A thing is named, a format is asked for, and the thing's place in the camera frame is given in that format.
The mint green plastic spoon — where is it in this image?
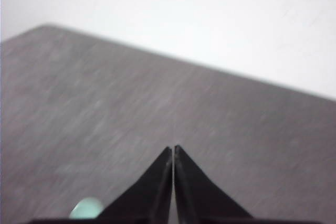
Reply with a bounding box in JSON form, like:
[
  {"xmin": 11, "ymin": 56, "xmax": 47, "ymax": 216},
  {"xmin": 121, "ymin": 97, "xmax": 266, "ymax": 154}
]
[{"xmin": 69, "ymin": 197, "xmax": 104, "ymax": 219}]

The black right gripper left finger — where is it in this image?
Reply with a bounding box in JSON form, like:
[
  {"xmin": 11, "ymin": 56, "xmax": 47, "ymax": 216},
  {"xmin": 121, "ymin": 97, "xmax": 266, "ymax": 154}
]
[{"xmin": 97, "ymin": 147, "xmax": 172, "ymax": 220}]

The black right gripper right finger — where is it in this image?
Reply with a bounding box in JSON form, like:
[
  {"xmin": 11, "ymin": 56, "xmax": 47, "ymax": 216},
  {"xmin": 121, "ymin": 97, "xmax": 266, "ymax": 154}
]
[{"xmin": 174, "ymin": 145, "xmax": 253, "ymax": 220}]

